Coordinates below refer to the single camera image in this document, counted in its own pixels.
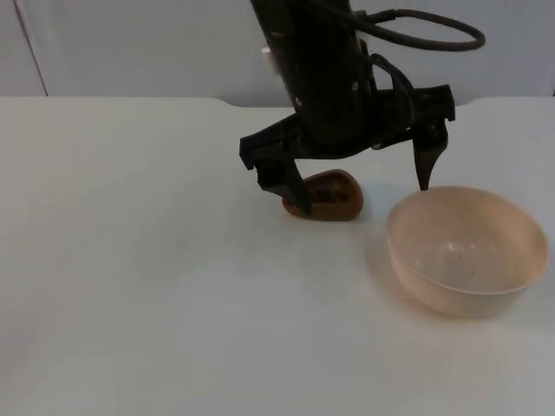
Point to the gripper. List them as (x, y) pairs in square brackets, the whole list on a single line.
[(334, 130)]

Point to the pale wooden bowl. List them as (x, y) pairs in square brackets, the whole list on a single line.
[(459, 294)]

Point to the dark brown wooden cup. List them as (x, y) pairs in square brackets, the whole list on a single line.
[(338, 213)]

